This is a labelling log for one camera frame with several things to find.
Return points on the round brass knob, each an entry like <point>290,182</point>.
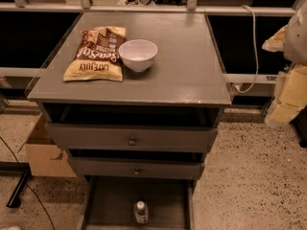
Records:
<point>137,172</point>
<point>132,141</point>

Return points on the grey middle drawer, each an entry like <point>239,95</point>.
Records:
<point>126,167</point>

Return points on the round brass middle knob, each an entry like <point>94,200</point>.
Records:
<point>137,172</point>

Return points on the cardboard box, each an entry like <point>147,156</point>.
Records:
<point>44,156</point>

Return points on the grey drawer cabinet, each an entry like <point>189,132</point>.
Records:
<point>185,87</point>

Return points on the brown yellow chips bag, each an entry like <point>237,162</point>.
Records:
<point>97,57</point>

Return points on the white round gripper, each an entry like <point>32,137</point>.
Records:
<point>296,40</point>

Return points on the white bowl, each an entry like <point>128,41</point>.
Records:
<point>138,54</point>

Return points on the black metal floor bar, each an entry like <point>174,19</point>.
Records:
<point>15,201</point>

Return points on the grey drawer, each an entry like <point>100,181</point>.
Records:
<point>126,167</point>
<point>109,204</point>
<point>148,138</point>

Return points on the white shoe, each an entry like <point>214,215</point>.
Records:
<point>11,228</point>

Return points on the grey top drawer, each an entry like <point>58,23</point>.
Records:
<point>148,138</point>

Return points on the grey bottom drawer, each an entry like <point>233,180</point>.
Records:
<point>109,204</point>

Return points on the clear plastic water bottle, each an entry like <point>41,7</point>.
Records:
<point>141,212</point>

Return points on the round brass top knob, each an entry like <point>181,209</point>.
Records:
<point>132,141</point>

